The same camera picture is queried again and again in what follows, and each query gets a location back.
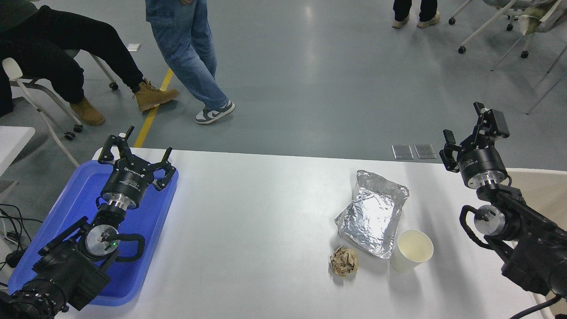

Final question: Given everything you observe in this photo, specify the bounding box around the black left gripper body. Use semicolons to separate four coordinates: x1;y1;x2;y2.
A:
101;157;155;209

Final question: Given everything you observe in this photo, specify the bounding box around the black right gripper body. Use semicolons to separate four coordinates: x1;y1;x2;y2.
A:
458;147;507;180

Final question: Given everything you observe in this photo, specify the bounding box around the white paper cup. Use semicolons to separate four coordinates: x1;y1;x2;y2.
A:
390;229;434;273

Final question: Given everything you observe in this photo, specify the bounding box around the blue plastic tray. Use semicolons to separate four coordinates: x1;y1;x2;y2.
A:
8;159;180;307

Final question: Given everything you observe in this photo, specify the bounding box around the large pale bin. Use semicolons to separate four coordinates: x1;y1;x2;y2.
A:
505;167;567;319

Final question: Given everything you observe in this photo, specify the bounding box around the crumpled foil tray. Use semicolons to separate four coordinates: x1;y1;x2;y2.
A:
334;170;410;260

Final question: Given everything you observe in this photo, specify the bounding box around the white side table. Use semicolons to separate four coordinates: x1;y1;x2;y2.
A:
0;126;36;202

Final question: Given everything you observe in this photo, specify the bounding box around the pale cloth on chair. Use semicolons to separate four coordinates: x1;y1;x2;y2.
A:
518;2;561;36

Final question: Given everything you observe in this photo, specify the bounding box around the grey wheeled chair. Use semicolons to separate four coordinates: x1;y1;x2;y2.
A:
448;0;567;59

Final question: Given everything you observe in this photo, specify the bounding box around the seated person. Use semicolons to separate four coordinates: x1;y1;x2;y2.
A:
0;0;180;126

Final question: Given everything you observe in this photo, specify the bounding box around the white wheeled chair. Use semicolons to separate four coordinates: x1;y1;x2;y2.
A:
2;49;120;168

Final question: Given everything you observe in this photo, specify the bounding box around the black plug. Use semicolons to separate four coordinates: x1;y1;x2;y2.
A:
4;249;28;269

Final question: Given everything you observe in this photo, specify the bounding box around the crumpled tan paper ball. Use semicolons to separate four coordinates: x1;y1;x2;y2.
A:
329;246;359;277

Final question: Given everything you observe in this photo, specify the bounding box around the thin grey chair frame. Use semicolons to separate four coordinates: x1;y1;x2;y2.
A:
489;33;567;115

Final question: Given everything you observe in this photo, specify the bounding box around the black floor cable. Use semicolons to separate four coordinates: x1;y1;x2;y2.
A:
0;204;44;251

